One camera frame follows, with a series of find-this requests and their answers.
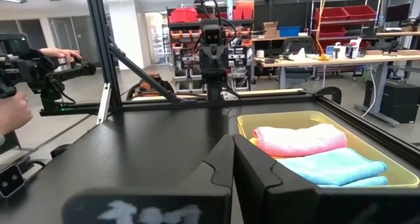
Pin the black box under workbench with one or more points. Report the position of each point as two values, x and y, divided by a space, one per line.
398 100

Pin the blue storage bin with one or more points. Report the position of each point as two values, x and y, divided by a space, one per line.
289 31

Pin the pink microfiber towel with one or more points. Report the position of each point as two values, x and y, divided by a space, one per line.
302 140

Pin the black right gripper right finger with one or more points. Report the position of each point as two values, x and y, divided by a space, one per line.
279 201

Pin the person's hand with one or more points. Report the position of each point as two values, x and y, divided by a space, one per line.
13 114
62 53

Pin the small black stereo camera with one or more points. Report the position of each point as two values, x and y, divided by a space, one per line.
11 181

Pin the blue microfiber towel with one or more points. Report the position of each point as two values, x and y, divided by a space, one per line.
334 166

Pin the black parts rack with bins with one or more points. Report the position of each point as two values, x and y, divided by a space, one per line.
183 53

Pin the orange microfiber towel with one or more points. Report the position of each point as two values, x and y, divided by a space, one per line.
254 141

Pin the red storage shelving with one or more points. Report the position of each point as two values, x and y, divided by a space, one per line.
344 13

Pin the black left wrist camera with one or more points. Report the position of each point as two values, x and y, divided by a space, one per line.
212 35

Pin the black upright frame post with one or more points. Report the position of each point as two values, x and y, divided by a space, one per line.
100 36

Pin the black office chair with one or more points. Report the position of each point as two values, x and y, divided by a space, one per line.
297 53

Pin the wooden workbench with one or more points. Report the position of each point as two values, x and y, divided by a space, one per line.
328 60

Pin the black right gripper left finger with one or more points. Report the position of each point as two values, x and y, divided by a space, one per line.
197 197

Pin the white bracket strip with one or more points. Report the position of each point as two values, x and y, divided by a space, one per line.
104 102

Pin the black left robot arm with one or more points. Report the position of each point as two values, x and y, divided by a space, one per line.
215 82

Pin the brown cardboard box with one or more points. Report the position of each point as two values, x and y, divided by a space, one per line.
270 28

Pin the yellow translucent plastic bin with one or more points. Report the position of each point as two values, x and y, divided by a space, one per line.
361 135

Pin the black monitor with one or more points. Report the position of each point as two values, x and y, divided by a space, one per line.
397 12

